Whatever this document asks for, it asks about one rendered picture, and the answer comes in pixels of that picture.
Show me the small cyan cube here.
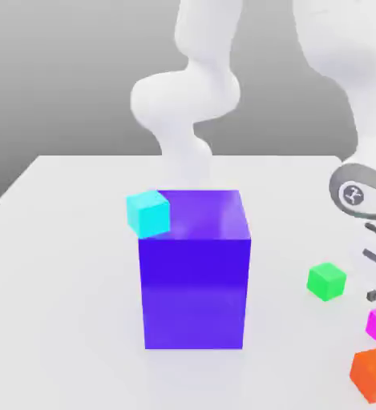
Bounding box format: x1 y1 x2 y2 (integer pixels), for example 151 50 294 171
125 190 172 239

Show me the small orange cube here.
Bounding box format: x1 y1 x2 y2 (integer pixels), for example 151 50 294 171
349 347 376 405

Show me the large blue box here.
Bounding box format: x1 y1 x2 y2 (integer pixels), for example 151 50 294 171
138 189 252 351

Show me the small green cube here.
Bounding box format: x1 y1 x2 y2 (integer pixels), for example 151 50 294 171
305 261 348 303

